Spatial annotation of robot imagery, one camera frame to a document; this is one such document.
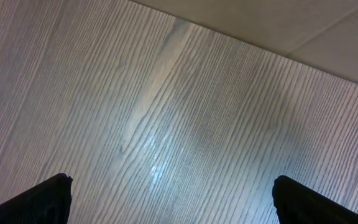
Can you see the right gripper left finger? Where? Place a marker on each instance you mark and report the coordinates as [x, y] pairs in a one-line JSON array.
[[47, 202]]

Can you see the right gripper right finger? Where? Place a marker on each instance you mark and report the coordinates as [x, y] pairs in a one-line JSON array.
[[297, 204]]

